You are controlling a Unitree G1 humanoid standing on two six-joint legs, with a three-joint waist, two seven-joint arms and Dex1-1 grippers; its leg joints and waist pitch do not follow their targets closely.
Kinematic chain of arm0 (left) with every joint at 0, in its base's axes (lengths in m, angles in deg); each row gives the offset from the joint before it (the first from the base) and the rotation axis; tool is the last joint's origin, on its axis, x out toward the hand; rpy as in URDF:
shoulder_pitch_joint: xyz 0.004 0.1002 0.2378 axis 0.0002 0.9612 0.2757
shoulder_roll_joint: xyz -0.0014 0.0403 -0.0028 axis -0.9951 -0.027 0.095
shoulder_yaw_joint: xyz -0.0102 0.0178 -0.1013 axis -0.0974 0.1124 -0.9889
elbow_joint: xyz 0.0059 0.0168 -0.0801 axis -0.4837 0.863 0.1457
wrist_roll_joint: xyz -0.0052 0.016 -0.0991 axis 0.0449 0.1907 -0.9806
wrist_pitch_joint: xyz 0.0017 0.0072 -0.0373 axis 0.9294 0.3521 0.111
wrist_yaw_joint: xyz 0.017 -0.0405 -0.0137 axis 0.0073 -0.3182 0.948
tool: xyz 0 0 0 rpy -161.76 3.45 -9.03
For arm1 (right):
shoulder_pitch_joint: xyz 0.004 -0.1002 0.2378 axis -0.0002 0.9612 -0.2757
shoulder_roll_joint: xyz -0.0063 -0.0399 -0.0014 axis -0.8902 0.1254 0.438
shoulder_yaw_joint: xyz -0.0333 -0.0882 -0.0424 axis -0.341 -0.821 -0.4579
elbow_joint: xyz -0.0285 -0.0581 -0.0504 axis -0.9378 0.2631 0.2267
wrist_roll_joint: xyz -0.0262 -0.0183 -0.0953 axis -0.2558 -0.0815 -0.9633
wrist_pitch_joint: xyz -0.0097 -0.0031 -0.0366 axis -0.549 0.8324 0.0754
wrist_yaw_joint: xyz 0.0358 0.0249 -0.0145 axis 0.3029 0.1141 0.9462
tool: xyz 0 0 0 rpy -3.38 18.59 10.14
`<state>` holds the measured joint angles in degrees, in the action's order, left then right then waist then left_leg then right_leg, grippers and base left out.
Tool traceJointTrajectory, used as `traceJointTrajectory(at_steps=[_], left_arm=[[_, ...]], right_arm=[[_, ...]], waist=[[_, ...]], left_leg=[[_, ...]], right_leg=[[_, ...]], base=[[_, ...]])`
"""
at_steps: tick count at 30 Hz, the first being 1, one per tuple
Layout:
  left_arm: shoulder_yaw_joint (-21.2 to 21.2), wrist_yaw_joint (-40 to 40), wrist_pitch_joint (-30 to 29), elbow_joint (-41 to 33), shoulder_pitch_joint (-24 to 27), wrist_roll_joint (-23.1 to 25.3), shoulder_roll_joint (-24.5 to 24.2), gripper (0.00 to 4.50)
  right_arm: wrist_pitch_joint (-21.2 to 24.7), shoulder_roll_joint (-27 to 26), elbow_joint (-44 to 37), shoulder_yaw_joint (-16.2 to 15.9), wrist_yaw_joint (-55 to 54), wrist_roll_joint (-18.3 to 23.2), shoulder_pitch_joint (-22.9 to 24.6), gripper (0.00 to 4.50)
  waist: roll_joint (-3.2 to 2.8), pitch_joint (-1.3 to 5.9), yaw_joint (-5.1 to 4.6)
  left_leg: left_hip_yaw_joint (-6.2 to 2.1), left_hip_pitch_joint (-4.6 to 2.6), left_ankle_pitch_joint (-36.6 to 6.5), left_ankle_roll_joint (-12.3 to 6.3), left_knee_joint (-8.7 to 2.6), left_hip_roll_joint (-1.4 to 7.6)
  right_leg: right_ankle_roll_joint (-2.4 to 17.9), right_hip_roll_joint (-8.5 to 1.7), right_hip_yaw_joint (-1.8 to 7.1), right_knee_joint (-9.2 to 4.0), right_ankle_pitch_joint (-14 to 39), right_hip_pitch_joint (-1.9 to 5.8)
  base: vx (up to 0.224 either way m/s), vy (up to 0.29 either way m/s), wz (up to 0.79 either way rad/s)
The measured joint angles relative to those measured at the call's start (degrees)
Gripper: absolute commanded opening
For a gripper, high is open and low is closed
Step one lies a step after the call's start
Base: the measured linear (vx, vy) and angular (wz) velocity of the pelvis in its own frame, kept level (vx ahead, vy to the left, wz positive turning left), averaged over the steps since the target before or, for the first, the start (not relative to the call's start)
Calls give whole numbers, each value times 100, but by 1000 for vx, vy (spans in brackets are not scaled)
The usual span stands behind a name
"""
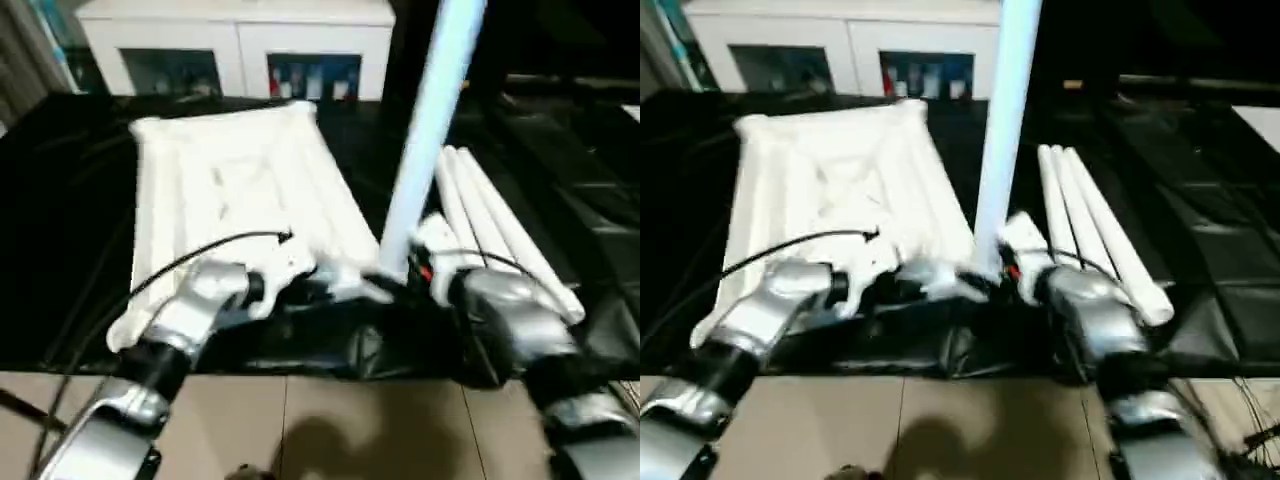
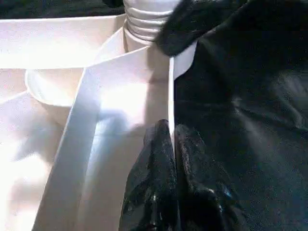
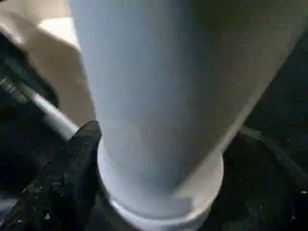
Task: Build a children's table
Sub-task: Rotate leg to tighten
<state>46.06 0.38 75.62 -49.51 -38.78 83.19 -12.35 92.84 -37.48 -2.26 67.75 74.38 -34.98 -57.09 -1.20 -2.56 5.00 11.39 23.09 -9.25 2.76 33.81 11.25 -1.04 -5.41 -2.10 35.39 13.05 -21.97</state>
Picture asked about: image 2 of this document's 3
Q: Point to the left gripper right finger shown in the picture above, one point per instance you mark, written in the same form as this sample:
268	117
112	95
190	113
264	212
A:
207	202

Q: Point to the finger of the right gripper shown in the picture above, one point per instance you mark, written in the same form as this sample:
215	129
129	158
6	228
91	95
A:
192	21

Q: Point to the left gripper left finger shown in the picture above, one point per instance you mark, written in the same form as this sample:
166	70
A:
154	192

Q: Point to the white plastic table leg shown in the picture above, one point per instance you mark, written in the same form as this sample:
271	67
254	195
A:
144	19

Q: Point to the white plastic table top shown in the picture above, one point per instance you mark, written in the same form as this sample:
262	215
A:
72	120

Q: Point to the black work mat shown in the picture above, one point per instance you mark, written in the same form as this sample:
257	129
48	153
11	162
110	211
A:
260	144

